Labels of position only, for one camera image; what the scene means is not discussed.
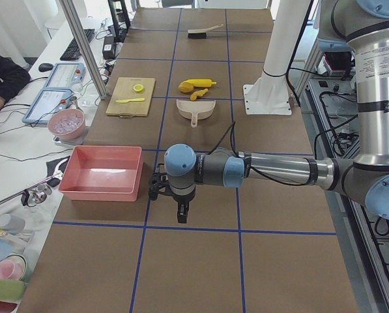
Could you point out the beige plastic dustpan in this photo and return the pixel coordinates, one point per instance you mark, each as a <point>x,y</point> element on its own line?
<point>195,110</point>

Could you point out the lower blue teach pendant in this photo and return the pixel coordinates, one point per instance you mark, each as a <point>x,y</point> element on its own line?
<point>48,102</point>

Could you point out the grey digital scale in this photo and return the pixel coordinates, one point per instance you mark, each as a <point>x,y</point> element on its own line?
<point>73,142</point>

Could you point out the black computer keyboard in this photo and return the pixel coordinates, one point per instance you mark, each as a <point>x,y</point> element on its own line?
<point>72,51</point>

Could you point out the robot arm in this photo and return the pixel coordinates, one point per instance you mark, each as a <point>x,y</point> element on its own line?
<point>360,27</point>

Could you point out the upper blue teach pendant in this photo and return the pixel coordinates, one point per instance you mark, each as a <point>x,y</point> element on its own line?
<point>65,75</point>

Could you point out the pink plastic cup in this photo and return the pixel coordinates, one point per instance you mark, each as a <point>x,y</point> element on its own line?
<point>11,269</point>

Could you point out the yellow lemon slice toy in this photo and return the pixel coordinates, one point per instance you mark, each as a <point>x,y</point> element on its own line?
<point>138,88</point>

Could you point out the wooden cutting board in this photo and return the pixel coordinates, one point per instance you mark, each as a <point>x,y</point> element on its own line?
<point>123,90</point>

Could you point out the pink plastic bin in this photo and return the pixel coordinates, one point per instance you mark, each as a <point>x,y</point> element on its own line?
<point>103,173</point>

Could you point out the green plastic cup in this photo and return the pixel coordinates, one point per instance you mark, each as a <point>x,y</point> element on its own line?
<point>12,291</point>

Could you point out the pink bowl with ice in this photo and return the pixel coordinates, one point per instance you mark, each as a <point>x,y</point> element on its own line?
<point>67,124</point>

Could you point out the yellow toy knife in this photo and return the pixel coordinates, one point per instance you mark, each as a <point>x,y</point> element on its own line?
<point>124,101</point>

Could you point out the grey plastic cup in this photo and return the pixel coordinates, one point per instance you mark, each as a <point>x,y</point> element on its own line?
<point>11,223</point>

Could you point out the black power adapter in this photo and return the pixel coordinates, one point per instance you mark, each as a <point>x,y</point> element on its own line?
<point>109,48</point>

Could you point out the beige brush with black bristles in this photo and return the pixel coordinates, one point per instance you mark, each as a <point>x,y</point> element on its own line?
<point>202,33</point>

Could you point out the blue teach pendant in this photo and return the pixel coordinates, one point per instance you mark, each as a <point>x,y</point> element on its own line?
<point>48,102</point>
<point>65,75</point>

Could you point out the orange toy ginger root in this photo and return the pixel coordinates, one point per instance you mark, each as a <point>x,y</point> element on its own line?
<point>198,94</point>

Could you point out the yellow toy corn cob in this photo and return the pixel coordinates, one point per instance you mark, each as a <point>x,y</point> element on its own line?
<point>204,83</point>

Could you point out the orange toy potato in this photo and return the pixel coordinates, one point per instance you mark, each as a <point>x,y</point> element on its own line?
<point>185,87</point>

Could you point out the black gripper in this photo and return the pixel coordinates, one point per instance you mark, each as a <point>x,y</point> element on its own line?
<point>181,201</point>

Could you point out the aluminium frame post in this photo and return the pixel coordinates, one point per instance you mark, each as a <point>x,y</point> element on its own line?
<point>75,25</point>

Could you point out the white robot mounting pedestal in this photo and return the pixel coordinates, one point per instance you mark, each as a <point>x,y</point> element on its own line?
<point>269,95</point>

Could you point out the black computer mouse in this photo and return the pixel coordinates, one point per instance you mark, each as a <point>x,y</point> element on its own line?
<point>44,67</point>

